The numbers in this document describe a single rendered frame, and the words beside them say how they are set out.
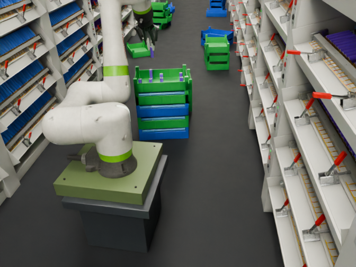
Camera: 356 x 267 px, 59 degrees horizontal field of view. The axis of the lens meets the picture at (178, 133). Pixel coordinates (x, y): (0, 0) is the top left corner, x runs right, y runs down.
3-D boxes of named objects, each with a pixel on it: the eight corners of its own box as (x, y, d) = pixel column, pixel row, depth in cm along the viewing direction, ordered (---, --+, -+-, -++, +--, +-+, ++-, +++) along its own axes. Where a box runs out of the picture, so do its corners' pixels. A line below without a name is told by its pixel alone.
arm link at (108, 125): (92, 145, 119) (83, 99, 109) (133, 142, 120) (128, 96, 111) (88, 165, 108) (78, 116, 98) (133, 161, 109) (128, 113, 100)
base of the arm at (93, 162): (61, 172, 114) (58, 159, 111) (80, 150, 127) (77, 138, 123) (130, 180, 110) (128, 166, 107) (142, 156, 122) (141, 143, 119)
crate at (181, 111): (137, 117, 181) (135, 105, 177) (139, 101, 198) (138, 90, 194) (188, 115, 182) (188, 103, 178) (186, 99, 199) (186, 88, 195)
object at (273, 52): (279, 100, 120) (275, 67, 113) (260, 50, 170) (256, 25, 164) (336, 88, 115) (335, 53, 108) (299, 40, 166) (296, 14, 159)
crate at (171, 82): (134, 92, 173) (133, 79, 168) (136, 78, 190) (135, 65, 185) (188, 90, 174) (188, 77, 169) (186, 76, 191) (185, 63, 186)
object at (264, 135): (266, 179, 142) (261, 156, 135) (252, 114, 192) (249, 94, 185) (313, 172, 137) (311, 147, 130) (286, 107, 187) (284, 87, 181)
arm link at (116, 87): (103, 107, 140) (106, 104, 152) (131, 106, 142) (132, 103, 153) (98, 66, 136) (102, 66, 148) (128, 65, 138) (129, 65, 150)
